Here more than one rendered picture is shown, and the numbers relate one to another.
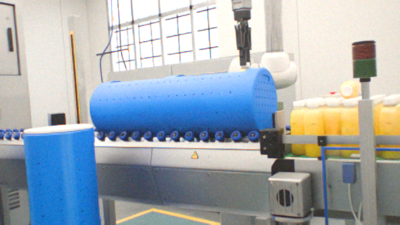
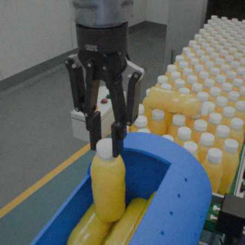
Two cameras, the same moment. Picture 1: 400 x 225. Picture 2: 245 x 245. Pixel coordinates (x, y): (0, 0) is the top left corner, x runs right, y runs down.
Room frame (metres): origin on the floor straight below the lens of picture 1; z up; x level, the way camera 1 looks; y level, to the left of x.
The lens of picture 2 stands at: (1.74, 0.22, 1.60)
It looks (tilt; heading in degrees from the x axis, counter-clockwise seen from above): 35 degrees down; 265
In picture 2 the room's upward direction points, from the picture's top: straight up
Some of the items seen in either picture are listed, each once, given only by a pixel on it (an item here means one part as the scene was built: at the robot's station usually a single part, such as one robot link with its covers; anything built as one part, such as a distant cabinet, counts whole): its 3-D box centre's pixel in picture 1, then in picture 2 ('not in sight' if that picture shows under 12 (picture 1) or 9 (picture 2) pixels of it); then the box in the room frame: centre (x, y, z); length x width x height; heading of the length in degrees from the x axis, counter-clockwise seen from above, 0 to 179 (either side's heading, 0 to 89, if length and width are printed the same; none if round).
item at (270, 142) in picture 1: (272, 142); (229, 216); (1.41, -0.24, 0.95); 0.10 x 0.07 x 0.10; 150
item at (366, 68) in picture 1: (364, 69); not in sight; (1.10, -0.46, 1.18); 0.06 x 0.06 x 0.05
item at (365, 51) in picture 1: (364, 52); not in sight; (1.10, -0.46, 1.23); 0.06 x 0.06 x 0.04
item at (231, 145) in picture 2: (312, 104); (231, 145); (1.38, -0.39, 1.08); 0.04 x 0.04 x 0.02
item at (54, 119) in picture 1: (57, 125); not in sight; (2.28, 0.84, 1.00); 0.10 x 0.04 x 0.15; 150
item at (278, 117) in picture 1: (279, 125); not in sight; (1.60, -0.31, 0.99); 0.10 x 0.02 x 0.12; 150
